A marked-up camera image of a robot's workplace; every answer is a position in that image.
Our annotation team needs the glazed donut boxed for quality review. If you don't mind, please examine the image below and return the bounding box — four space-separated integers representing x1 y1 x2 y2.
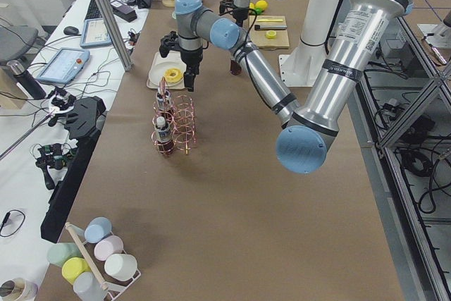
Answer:
164 68 183 85

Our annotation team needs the wooden cutting board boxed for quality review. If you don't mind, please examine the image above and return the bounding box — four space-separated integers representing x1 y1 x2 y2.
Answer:
249 16 290 49

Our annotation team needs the aluminium frame post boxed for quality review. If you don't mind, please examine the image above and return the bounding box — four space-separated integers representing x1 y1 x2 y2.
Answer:
95 0 132 71

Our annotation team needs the white cup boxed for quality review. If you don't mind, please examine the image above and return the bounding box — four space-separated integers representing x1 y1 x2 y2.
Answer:
104 254 137 281

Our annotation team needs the black computer mouse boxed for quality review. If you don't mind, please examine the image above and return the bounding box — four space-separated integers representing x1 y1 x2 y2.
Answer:
63 26 80 36

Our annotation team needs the half lemon slice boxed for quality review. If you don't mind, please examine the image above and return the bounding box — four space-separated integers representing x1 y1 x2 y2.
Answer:
265 30 277 39

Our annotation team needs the black long stand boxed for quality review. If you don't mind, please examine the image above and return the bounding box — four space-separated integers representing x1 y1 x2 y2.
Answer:
40 96 106 243

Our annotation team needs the yellow plastic knife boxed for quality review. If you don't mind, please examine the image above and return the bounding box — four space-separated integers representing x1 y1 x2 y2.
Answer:
257 18 285 23

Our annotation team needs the steel cylinder muddler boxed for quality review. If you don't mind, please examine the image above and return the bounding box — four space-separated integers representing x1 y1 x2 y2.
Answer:
254 25 288 31

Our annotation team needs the yellow lemon lower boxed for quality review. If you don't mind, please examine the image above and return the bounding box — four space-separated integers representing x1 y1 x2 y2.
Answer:
254 0 268 12

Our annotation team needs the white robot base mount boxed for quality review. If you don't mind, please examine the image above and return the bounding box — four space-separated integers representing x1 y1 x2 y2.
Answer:
279 0 342 87

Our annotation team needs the translucent grey cup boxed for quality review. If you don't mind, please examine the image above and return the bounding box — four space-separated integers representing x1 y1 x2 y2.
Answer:
73 272 107 301

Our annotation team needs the blue cup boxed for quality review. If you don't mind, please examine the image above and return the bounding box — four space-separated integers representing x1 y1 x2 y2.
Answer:
85 216 112 244

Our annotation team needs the green cup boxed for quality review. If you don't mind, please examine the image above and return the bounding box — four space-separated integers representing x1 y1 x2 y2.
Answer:
47 242 82 267

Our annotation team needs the pink cup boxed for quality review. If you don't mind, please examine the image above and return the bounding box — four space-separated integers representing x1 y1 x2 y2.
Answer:
94 235 123 262

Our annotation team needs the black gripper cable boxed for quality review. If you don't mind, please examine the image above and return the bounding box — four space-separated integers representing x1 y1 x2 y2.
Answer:
230 0 264 66

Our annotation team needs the tea bottle top rack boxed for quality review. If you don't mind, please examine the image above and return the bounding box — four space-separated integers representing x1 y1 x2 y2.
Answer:
230 59 242 75

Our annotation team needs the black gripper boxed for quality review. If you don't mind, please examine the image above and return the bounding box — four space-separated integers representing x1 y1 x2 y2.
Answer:
159 31 203 92
219 0 249 27

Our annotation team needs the tape roll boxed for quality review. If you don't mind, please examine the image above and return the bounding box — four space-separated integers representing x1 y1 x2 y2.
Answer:
1 278 38 301

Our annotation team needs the cream serving tray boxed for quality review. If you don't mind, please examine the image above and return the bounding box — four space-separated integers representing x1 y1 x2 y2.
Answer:
147 51 186 90

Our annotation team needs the teach pendant tablet far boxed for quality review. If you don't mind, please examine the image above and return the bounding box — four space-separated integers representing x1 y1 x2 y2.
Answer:
80 18 112 49

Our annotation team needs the black thermos bottle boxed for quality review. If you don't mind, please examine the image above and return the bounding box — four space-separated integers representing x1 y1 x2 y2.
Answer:
6 59 47 99

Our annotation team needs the copper wire bottle rack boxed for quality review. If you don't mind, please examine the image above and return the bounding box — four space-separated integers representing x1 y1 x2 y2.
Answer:
151 78 197 156

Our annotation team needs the black keyboard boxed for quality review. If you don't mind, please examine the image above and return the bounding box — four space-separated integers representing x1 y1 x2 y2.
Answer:
85 0 110 20

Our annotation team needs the yellow cup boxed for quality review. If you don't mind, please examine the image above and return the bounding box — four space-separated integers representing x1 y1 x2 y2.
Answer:
61 257 92 285

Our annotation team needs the tea bottle lower right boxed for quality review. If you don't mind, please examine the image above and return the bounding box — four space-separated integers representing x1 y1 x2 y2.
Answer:
156 90 173 111

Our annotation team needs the grey office chair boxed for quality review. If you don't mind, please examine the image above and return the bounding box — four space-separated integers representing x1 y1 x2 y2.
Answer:
1 25 38 64

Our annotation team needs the white round plate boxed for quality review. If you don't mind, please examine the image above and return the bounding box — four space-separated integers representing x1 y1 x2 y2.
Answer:
149 61 185 86

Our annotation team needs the teach pendant tablet near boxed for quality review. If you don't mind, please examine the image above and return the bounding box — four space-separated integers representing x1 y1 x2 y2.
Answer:
36 48 90 85

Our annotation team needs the tea bottle lower left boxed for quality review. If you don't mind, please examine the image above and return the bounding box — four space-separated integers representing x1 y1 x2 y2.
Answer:
154 116 174 155

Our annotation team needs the teach pendant tablet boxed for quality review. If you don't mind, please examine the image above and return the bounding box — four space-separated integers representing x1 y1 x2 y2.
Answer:
80 18 112 49
36 48 90 85

